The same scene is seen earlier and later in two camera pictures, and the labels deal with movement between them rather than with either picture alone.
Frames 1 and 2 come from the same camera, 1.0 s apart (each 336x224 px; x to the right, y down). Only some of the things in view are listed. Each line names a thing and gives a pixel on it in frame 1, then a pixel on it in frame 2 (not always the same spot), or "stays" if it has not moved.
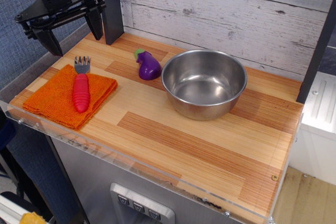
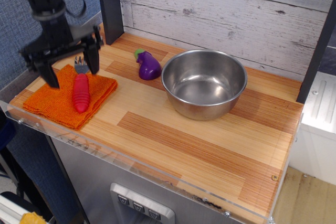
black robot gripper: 57,2 → 58,39
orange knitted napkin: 54,98 stays
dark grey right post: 319,51 stays
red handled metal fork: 81,84 stays
